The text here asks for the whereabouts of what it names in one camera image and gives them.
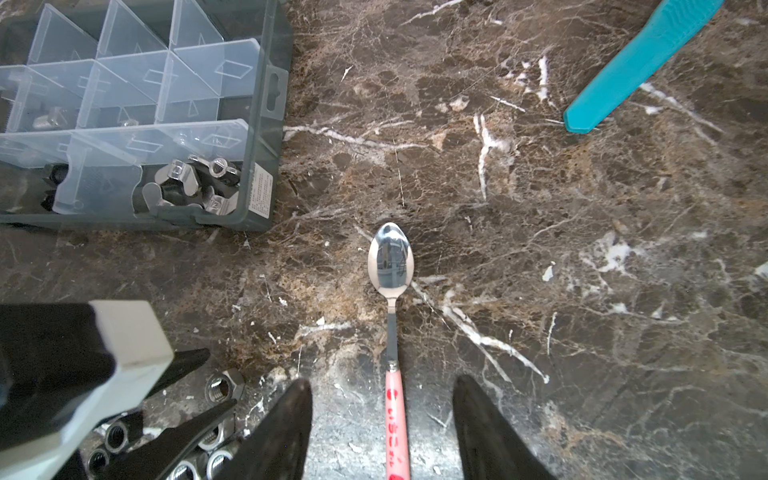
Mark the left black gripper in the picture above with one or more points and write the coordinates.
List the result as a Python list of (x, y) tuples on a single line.
[(67, 368)]

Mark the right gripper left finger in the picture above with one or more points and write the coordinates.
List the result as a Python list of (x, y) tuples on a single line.
[(278, 447)]

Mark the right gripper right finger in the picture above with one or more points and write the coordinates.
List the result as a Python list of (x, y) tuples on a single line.
[(489, 447)]

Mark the cluster of silver hex nuts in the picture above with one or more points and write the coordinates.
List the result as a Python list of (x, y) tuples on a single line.
[(181, 452)]

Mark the wing nuts inside organizer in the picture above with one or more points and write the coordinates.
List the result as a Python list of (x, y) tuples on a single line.
[(211, 185)]

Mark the silver hex nut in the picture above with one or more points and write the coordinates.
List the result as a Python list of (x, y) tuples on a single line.
[(226, 385)]

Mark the grey compartment organizer box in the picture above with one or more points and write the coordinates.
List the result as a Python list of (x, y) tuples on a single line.
[(94, 100)]

